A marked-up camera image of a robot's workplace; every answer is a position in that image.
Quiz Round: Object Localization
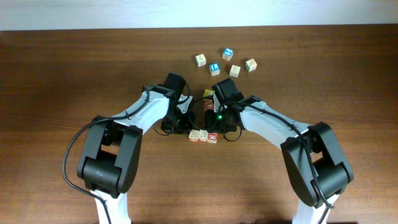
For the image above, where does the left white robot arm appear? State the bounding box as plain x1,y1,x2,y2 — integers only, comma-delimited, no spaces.
76,73,193,223

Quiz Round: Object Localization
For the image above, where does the red letter U block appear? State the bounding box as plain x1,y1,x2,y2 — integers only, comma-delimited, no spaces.
204,101,214,110

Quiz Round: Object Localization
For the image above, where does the yellow wooden block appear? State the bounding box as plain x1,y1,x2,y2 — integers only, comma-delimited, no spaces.
203,89,214,101

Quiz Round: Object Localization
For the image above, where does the blue number five block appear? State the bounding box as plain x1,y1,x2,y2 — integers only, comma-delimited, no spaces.
222,48,234,61

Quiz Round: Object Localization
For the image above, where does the plain wooden block centre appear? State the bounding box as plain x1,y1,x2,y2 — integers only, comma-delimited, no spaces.
229,65,241,78

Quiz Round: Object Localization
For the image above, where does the plain wooden block far left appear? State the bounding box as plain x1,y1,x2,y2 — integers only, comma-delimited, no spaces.
195,54,206,67

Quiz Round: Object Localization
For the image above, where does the plain wooden picture block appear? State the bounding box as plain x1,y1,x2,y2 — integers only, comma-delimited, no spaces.
198,129,208,142

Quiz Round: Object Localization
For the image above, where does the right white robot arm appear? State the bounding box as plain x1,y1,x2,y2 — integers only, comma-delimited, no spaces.
206,78,354,223

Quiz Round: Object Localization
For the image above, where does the green edged wooden block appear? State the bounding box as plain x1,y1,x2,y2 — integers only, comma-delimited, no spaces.
245,58,257,72
188,129,200,142

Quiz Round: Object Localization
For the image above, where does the blue letter L block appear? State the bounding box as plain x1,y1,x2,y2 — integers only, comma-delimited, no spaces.
209,63,221,76

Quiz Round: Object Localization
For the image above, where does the red letter E block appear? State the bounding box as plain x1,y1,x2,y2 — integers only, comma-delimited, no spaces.
207,133,218,144

